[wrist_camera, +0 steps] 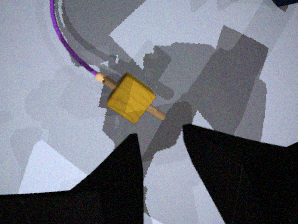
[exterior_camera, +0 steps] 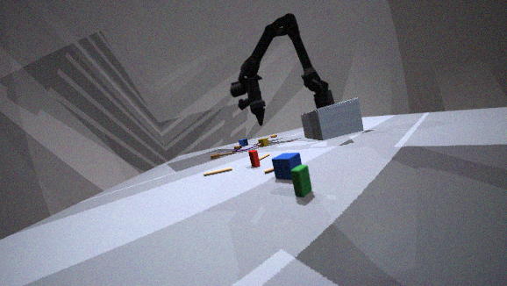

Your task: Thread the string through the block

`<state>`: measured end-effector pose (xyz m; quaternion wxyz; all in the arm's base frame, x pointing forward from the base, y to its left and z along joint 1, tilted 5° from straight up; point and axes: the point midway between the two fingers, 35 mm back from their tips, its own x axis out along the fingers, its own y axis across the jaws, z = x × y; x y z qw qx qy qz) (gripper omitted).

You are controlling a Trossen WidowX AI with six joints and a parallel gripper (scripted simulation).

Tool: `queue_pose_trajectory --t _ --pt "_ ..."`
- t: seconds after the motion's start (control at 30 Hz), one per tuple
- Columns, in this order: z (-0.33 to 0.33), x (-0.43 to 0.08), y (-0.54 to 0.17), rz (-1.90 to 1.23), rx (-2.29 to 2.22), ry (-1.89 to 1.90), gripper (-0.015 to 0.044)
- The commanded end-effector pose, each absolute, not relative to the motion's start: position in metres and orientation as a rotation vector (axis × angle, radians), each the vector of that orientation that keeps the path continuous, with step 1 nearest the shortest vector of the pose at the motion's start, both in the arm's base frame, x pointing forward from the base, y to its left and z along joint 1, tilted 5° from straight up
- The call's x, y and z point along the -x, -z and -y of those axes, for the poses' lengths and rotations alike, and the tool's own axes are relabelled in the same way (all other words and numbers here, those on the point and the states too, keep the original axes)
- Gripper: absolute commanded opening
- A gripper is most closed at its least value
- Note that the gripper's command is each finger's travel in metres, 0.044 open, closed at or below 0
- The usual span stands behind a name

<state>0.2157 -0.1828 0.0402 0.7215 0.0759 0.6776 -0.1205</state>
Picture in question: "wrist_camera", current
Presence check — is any wooden stick with purple string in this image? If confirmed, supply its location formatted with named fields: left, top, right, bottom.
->
left=49, top=0, right=166, bottom=120

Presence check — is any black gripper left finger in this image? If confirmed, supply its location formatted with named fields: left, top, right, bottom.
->
left=0, top=133, right=144, bottom=224

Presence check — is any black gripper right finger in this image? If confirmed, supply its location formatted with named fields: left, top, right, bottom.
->
left=182, top=124, right=298, bottom=224

